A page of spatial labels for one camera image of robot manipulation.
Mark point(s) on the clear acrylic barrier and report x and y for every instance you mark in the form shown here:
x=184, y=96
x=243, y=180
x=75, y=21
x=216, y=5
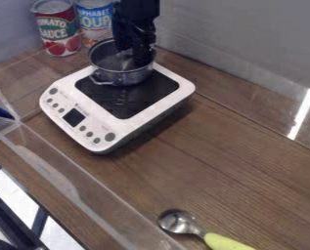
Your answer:
x=227, y=158

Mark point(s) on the blue chair frame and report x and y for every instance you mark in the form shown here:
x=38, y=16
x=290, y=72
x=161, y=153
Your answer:
x=22, y=238

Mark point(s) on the tomato sauce can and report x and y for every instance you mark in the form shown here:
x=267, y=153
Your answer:
x=57, y=25

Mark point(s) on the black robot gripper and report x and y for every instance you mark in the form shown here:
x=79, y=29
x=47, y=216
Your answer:
x=140, y=12

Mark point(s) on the silver metal pot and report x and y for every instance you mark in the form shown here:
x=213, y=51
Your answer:
x=114, y=68

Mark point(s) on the white and black stove top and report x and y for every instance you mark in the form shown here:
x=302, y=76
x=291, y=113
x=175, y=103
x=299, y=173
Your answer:
x=102, y=115

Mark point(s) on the alphabet soup can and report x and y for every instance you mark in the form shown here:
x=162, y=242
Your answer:
x=94, y=18

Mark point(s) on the spoon with green handle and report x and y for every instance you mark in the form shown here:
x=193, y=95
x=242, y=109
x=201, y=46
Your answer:
x=179, y=222

